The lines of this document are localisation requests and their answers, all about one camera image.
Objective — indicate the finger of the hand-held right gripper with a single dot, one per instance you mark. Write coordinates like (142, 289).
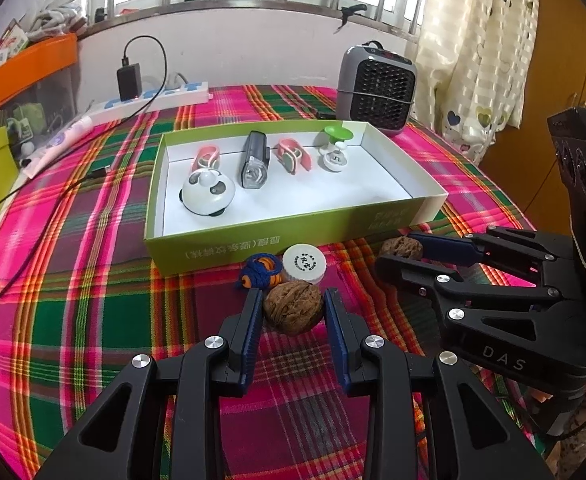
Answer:
(443, 249)
(413, 272)

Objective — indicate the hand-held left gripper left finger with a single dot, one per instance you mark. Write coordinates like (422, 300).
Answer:
(250, 330)

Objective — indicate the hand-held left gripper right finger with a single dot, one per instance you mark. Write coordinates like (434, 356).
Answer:
(338, 330)

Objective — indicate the brown walnut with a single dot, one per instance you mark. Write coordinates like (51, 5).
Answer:
(398, 247)
(293, 305)

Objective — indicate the green cardboard box tray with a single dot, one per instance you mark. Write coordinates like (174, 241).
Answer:
(298, 200)

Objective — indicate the white panda toy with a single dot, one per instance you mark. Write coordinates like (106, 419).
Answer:
(208, 192)

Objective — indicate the green suction cup toy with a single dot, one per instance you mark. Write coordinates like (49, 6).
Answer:
(335, 145)

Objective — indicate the black bike light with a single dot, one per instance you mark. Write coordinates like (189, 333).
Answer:
(255, 160)

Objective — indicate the blue orange yarn charm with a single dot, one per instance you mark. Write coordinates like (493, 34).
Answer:
(260, 270)

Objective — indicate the white capped small bottle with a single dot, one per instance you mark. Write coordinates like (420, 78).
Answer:
(303, 262)

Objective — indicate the plaid tablecloth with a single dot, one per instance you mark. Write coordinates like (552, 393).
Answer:
(98, 285)

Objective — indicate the pink clip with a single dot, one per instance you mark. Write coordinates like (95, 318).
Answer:
(293, 155)
(208, 157)

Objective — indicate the grey mini heater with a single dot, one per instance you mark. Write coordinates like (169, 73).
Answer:
(375, 90)

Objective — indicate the heart print curtain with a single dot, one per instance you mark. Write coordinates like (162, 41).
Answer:
(473, 60)

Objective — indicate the wooden cabinet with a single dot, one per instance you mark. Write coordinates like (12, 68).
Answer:
(558, 70)

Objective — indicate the white blue power strip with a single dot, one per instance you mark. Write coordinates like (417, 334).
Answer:
(158, 97)

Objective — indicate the black window clip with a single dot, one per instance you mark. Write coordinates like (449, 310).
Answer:
(350, 10)

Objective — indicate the white pink toothpaste tube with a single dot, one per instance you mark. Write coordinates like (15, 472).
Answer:
(58, 140)

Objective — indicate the black charger adapter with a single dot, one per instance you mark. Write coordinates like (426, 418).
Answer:
(129, 80)

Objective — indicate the clear plastic storage bin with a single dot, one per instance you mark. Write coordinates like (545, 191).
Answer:
(38, 105)

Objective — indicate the orange lid storage bin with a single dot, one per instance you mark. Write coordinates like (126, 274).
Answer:
(28, 65)

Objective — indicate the grey white cloth pile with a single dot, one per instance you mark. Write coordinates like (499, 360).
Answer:
(58, 10)

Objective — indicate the stack of paper packets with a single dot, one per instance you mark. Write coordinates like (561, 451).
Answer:
(3, 42)

